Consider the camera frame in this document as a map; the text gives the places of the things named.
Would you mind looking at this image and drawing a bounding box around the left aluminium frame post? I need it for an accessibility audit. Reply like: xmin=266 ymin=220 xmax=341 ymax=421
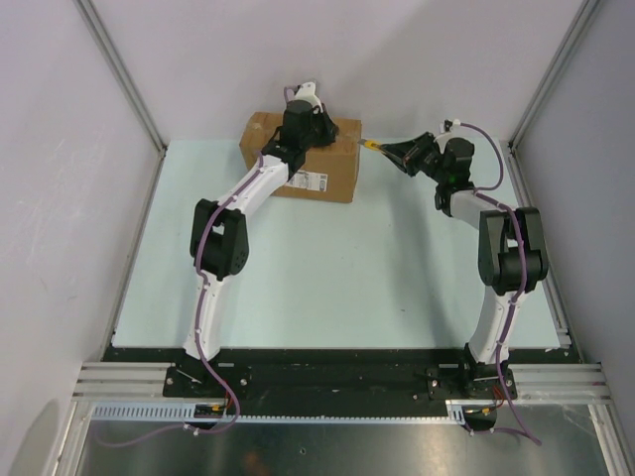
xmin=72 ymin=0 xmax=167 ymax=153

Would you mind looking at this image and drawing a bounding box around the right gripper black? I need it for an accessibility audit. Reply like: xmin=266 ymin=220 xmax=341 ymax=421
xmin=380 ymin=132 xmax=447 ymax=184

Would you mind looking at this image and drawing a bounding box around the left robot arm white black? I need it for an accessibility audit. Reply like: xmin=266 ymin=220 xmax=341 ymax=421
xmin=184 ymin=96 xmax=337 ymax=397

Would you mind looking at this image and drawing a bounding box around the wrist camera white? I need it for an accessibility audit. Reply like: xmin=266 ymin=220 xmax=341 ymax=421
xmin=293 ymin=81 xmax=322 ymax=108
xmin=437 ymin=119 xmax=461 ymax=139

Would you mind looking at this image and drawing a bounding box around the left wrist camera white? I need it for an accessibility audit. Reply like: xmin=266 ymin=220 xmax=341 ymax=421
xmin=293 ymin=81 xmax=322 ymax=108

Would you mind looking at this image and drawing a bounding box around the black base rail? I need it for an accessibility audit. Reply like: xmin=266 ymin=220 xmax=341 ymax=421
xmin=103 ymin=347 xmax=580 ymax=417

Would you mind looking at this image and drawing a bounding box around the white slotted cable duct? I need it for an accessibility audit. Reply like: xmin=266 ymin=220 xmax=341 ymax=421
xmin=91 ymin=402 xmax=467 ymax=424

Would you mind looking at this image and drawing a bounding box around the yellow utility knife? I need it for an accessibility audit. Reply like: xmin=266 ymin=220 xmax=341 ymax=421
xmin=358 ymin=140 xmax=383 ymax=152

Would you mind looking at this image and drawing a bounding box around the brown cardboard express box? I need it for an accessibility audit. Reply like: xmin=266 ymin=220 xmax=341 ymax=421
xmin=239 ymin=112 xmax=362 ymax=203

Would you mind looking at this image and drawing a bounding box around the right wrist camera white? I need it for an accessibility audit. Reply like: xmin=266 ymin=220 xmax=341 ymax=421
xmin=437 ymin=119 xmax=461 ymax=139

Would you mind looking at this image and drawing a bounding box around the aluminium frame post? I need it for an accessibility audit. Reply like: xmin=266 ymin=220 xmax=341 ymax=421
xmin=508 ymin=0 xmax=604 ymax=153
xmin=72 ymin=0 xmax=167 ymax=153

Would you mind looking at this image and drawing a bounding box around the white shipping label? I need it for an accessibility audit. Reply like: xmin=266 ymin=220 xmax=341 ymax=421
xmin=287 ymin=171 xmax=328 ymax=192

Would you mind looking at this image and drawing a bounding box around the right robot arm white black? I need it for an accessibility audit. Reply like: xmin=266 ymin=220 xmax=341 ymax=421
xmin=375 ymin=133 xmax=549 ymax=398

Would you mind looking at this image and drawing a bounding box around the right aluminium frame post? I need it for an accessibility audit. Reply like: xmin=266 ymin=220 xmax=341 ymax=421
xmin=508 ymin=0 xmax=604 ymax=153

